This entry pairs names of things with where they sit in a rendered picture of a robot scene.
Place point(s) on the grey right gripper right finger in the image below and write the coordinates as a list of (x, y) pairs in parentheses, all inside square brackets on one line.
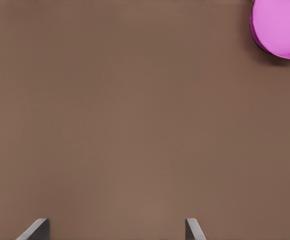
[(194, 230)]

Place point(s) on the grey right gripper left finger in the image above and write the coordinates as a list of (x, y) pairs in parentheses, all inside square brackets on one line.
[(38, 230)]

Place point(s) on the pink round plate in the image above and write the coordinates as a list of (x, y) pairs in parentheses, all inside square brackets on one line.
[(280, 27)]

